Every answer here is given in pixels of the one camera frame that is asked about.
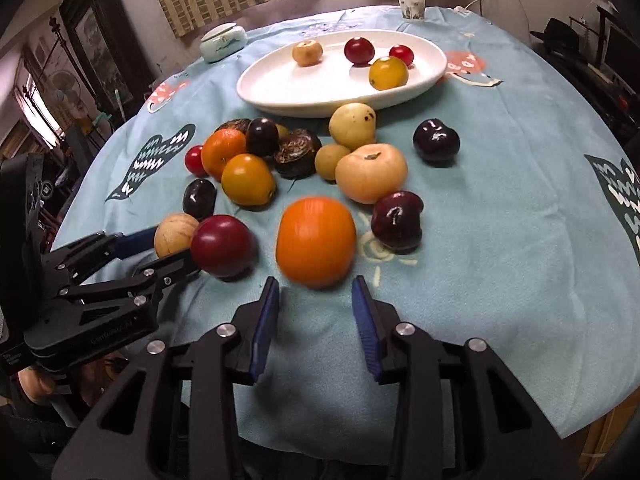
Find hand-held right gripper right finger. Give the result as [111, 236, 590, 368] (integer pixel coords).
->
[351, 276, 583, 480]

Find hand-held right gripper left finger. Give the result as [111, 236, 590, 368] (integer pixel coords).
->
[52, 276, 281, 480]

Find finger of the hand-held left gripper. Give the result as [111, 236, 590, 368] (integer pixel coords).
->
[42, 226, 159, 282]
[22, 250, 202, 367]

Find round tan longan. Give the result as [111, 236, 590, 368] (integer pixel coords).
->
[154, 212, 201, 259]

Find large red plum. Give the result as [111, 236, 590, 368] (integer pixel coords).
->
[190, 214, 255, 279]

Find large orange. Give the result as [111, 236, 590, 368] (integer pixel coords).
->
[275, 197, 357, 289]

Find small olive-tan longan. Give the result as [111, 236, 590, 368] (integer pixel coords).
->
[314, 143, 352, 181]

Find white oval plate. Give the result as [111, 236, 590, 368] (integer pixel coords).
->
[236, 29, 447, 119]

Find person's left hand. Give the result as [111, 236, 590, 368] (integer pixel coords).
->
[15, 367, 63, 407]

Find small dark purple plum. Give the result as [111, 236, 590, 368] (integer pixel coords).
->
[182, 178, 217, 221]

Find small red cherry tomato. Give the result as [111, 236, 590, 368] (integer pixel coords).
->
[184, 145, 207, 177]

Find dark red plum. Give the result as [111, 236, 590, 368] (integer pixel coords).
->
[370, 190, 425, 254]
[344, 36, 375, 66]

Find yellow-orange persimmon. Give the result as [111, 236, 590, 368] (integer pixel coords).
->
[221, 153, 277, 207]
[369, 56, 409, 91]

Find orange tangerine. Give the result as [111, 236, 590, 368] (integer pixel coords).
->
[201, 128, 248, 182]

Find standing fan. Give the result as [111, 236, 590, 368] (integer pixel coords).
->
[50, 70, 83, 106]

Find dark brown passion fruit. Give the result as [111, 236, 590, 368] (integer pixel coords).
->
[273, 129, 323, 179]
[214, 118, 252, 137]

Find beige flattened persimmon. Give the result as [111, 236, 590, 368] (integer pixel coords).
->
[334, 143, 408, 205]

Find light blue printed tablecloth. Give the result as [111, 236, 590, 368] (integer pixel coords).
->
[50, 4, 640, 453]

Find dark wooden cabinet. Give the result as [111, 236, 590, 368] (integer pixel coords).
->
[59, 0, 156, 106]

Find pale yellow spotted pear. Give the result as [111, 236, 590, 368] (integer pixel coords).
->
[328, 102, 377, 151]

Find pale green ceramic jar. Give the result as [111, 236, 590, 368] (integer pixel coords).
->
[199, 22, 248, 64]

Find small red plum right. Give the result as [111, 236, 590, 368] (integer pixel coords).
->
[388, 44, 415, 67]

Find printed paper cup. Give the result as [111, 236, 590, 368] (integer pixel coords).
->
[396, 0, 427, 23]

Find black media desk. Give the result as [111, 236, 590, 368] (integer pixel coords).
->
[532, 42, 640, 136]

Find black hat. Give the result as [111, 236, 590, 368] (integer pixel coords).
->
[530, 17, 583, 53]

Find black computer monitor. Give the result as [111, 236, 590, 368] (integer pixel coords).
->
[602, 25, 640, 78]

